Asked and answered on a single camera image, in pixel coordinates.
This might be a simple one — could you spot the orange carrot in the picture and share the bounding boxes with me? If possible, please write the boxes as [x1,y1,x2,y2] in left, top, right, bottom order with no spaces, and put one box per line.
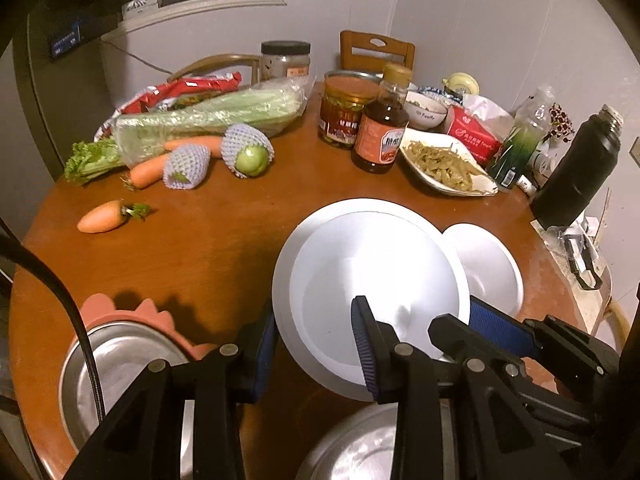
[164,136,224,154]
[129,152,174,190]

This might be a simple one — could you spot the wooden chair with cutout back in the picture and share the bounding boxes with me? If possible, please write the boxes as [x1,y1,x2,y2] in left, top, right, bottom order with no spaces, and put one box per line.
[340,30,416,86]

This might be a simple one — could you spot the green fruit in foam net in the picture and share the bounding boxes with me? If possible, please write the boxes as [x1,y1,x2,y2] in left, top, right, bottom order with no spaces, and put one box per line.
[163,143,212,191]
[221,124,275,180]

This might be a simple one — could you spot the pink chicken-shaped plate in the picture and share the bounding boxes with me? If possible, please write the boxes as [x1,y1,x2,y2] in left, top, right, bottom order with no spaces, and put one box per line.
[67,292,217,366]

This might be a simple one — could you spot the carrot with green top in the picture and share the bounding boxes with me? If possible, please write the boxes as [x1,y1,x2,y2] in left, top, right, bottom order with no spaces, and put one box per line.
[76,200,152,235]

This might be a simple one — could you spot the chili sauce glass jar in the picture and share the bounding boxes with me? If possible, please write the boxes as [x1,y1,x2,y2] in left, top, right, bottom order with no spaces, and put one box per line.
[318,71,384,150]

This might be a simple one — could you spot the red snack package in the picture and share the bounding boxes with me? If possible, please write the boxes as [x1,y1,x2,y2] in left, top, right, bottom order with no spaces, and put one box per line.
[94,71,243,142]

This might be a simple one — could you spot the small white bowl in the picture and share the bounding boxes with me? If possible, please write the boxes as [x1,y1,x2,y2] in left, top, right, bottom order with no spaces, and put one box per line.
[442,223,524,319]

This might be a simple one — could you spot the wooden chair with curved back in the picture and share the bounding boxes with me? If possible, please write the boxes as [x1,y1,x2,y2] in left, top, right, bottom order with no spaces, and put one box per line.
[167,54,261,84]

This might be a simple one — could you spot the grey refrigerator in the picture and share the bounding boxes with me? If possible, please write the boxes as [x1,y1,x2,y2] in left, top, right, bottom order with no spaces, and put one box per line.
[12,0,117,182]

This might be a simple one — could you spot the white dish of pickled vegetables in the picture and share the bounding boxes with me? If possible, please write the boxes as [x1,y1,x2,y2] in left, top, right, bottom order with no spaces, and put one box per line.
[398,126,500,197]

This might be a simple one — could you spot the stainless steel bowl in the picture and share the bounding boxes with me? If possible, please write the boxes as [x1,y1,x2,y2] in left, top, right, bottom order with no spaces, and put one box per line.
[295,401,458,480]

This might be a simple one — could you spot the celery in plastic bag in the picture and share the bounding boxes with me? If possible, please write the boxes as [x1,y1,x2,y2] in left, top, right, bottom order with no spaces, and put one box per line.
[63,77,309,187]

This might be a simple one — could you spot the blue box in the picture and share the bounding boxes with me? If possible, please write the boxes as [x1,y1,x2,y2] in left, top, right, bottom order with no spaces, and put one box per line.
[47,19,84,59]

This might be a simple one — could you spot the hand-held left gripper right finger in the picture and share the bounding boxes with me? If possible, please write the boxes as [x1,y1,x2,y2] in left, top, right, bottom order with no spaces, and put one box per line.
[350,295,568,480]

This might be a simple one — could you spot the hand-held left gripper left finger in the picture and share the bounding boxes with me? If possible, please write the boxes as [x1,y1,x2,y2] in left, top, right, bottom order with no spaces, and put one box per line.
[62,310,279,480]

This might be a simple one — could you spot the thin wall wire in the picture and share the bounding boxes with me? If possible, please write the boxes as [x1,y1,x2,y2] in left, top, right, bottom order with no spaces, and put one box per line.
[100,37,174,76]

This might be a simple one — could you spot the clear jar with black lid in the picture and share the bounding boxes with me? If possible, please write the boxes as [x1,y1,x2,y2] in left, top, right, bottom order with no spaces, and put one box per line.
[260,40,312,83]

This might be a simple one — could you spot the brown sauce bottle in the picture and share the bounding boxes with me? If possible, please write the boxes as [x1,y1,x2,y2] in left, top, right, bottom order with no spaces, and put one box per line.
[351,62,412,175]

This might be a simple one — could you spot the clear plastic bottle green liquid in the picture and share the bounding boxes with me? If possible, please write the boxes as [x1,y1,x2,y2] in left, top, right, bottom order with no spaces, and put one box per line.
[487,85,556,194]

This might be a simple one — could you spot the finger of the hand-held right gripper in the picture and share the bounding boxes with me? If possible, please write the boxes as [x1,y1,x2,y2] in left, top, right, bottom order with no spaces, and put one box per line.
[469,296,622,403]
[428,314,598,436]

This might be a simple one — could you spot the small dark flowers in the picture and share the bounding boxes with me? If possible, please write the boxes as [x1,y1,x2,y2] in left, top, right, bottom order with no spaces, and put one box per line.
[547,102,576,137]

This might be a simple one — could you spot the large white plate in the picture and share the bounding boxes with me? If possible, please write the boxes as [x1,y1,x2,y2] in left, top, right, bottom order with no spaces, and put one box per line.
[272,198,472,402]

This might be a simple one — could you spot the red tissue pack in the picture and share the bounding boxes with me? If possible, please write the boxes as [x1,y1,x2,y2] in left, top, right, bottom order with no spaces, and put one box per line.
[445,94,516,164]

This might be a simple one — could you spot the small patterned ceramic bowl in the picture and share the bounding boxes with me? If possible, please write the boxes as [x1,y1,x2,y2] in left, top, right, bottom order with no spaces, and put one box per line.
[404,87,450,130]

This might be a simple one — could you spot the black thermos flask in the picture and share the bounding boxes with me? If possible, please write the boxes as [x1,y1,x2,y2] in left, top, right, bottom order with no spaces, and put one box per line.
[530,104,626,229]

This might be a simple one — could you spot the round metal pan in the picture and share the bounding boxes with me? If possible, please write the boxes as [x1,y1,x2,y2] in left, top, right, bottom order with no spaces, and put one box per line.
[59,321,201,466]

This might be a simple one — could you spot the black cable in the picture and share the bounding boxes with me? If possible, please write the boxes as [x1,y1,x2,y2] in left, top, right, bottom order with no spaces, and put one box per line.
[0,232,107,425]

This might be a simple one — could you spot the black metal clip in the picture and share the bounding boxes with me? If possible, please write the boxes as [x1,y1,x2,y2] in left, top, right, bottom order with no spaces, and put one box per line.
[562,232,604,291]

